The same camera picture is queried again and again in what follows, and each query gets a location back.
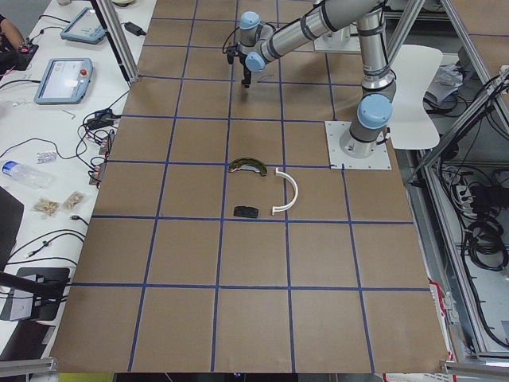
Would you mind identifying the black power adapter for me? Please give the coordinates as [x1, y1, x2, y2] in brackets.
[123, 21, 146, 36]

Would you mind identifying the white chair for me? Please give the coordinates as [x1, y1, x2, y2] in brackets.
[388, 45, 442, 150]

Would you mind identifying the black brake pad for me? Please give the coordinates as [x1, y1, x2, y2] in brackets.
[233, 205, 259, 219]

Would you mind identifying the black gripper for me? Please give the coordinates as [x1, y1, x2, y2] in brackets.
[226, 43, 252, 86]

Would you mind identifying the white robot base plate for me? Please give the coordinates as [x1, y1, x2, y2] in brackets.
[324, 121, 391, 170]

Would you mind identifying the bag of small parts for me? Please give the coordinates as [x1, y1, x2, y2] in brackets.
[33, 197, 60, 216]
[62, 191, 87, 210]

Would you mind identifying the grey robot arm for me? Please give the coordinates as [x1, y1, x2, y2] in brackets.
[223, 0, 396, 159]

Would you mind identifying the lower teach pendant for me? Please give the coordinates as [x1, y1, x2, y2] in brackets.
[33, 58, 94, 105]

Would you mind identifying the teach pendant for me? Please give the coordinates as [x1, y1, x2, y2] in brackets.
[33, 58, 94, 105]
[60, 7, 105, 45]

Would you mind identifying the aluminium frame post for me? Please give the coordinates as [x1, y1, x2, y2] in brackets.
[90, 0, 139, 84]

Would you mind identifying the clear plastic water bottle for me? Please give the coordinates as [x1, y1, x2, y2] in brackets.
[1, 161, 55, 189]

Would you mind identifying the white curved plastic arc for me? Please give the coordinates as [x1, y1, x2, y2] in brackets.
[270, 166, 300, 216]

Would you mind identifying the olive green brake shoe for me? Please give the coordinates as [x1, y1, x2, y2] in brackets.
[227, 157, 267, 177]

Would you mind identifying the black camera stand base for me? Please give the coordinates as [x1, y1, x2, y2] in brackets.
[1, 267, 71, 322]

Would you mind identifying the upper teach pendant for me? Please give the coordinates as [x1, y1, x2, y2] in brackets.
[60, 7, 105, 45]

